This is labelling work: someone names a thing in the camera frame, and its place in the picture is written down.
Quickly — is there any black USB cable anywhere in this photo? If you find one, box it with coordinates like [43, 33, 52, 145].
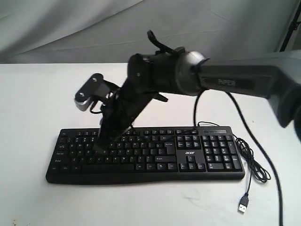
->
[197, 121, 271, 215]

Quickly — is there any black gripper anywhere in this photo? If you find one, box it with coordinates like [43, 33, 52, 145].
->
[93, 80, 168, 153]

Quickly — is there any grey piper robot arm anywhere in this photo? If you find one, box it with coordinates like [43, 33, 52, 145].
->
[94, 51, 301, 152]

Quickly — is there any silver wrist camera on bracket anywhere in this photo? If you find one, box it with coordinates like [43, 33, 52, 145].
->
[74, 73, 120, 112]

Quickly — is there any black tripod stand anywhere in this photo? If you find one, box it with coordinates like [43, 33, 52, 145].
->
[277, 0, 301, 52]

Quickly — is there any grey backdrop cloth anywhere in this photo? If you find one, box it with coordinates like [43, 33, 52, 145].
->
[0, 0, 298, 64]

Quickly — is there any black acer keyboard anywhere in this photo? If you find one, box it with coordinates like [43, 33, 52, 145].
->
[46, 126, 245, 185]

